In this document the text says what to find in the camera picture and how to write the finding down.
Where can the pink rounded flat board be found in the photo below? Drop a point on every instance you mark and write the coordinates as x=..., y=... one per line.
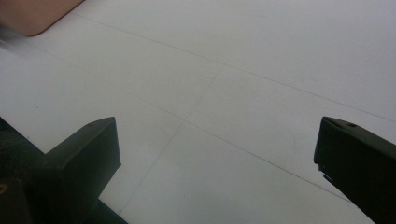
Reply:
x=31, y=14

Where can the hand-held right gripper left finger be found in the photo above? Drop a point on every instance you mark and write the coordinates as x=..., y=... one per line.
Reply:
x=81, y=165

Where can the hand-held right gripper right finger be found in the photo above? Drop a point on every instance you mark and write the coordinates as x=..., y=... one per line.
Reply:
x=361, y=161

